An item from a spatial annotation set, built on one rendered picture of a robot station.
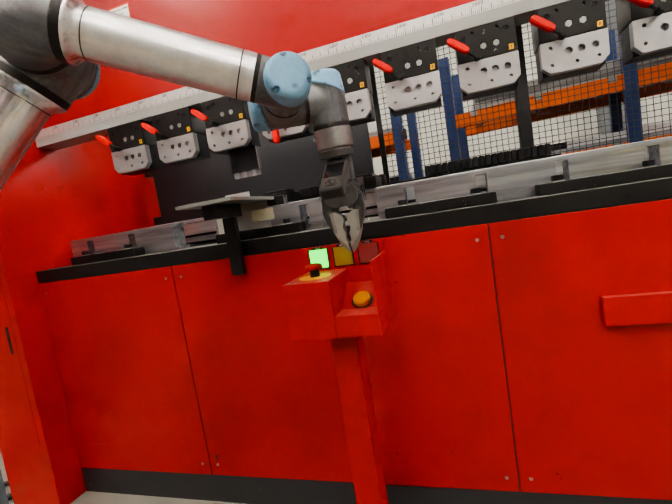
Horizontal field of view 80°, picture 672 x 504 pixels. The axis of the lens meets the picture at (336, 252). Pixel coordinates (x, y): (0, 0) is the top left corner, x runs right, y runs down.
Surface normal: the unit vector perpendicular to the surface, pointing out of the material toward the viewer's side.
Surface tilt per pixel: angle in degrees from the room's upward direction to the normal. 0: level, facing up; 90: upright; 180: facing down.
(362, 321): 90
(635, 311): 90
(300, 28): 90
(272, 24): 90
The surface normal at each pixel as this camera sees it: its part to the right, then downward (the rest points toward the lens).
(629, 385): -0.29, 0.14
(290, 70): 0.24, 0.06
